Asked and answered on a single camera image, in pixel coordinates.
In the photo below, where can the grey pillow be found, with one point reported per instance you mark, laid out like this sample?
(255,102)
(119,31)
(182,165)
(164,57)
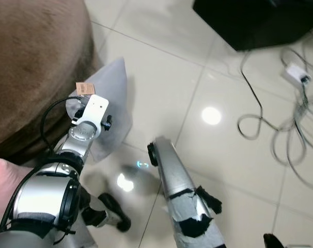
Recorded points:
(112,93)

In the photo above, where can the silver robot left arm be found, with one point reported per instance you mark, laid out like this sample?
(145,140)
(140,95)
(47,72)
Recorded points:
(43,191)

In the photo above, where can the brown sofa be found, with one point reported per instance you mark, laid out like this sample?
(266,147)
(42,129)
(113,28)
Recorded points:
(32,62)

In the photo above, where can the silver robot left leg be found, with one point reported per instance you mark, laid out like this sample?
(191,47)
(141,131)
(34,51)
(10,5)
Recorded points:
(118,214)

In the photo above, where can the white power adapter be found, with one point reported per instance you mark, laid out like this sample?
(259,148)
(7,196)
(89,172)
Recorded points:
(295,73)

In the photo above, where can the black box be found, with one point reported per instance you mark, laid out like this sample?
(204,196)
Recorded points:
(249,20)

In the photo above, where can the black robot right foot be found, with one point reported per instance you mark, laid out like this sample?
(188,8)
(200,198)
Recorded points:
(272,242)

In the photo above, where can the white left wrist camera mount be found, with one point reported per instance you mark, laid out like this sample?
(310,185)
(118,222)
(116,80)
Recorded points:
(94,111)

